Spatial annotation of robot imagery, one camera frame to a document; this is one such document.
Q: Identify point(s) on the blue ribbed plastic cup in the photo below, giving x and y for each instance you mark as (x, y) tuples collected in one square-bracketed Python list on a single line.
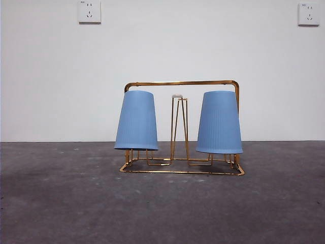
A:
[(137, 122), (219, 124)]

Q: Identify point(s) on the white wall socket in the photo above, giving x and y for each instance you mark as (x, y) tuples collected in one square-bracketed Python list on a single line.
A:
[(308, 14), (89, 11)]

